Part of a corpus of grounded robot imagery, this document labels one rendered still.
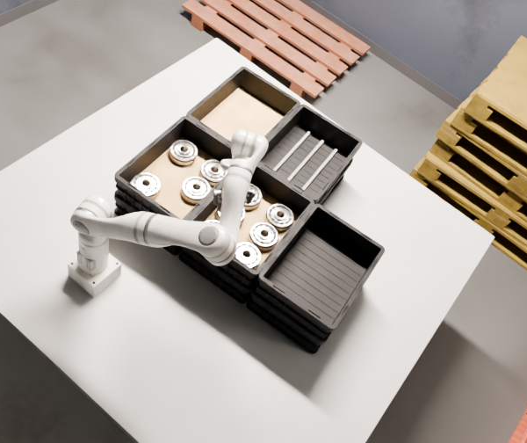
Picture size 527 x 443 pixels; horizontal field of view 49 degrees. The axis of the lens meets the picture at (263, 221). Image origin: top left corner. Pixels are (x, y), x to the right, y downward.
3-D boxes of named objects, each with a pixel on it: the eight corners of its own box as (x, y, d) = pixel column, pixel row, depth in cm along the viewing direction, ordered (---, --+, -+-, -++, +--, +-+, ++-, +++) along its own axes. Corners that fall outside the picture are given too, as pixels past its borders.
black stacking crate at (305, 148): (306, 219, 218) (315, 202, 209) (243, 177, 222) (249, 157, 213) (353, 160, 240) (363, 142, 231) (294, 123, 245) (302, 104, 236)
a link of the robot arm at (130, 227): (139, 231, 153) (156, 206, 158) (61, 214, 164) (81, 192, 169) (149, 254, 159) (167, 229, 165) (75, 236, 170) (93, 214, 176)
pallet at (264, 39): (368, 55, 417) (373, 44, 408) (314, 110, 372) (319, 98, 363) (241, -23, 436) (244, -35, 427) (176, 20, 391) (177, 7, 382)
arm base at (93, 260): (95, 279, 188) (94, 252, 175) (74, 263, 190) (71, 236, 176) (114, 260, 194) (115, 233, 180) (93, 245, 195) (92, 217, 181)
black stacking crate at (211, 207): (249, 293, 195) (256, 277, 186) (179, 243, 199) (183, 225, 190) (306, 220, 217) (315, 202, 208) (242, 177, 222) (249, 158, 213)
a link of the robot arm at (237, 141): (220, 173, 171) (249, 183, 171) (230, 139, 158) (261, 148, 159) (227, 156, 175) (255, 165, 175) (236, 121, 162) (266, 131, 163)
